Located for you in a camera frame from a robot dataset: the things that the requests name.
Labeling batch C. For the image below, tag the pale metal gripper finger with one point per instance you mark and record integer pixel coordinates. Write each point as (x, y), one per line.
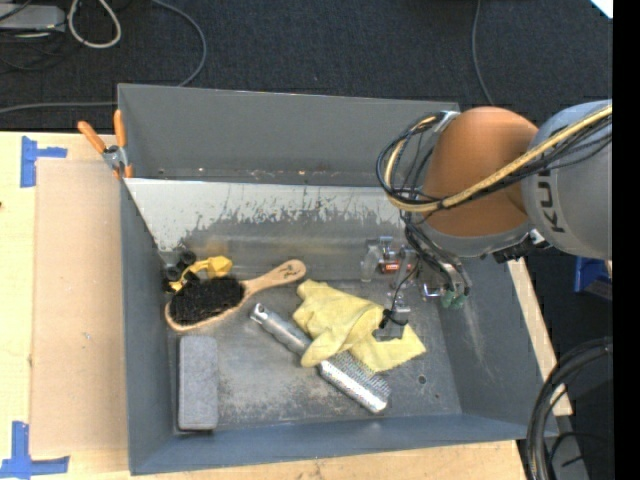
(392, 325)
(387, 253)

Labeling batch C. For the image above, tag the yellow cloth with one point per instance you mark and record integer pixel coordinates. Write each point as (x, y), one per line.
(330, 318)

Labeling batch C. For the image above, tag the silver metal grater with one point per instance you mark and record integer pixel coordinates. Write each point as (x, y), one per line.
(355, 378)

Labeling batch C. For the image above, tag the grey metal bin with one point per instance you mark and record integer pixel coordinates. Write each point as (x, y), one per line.
(280, 383)

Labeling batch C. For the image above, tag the yellow toy digger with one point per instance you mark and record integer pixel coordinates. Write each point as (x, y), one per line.
(212, 267)

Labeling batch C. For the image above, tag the wooden hairbrush with black bristles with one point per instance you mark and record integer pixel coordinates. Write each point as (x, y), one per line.
(210, 300)

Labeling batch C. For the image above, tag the grey flat block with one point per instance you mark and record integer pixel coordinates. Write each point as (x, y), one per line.
(198, 383)

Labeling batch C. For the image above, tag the brown cardboard board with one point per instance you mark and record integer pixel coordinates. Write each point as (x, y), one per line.
(75, 308)

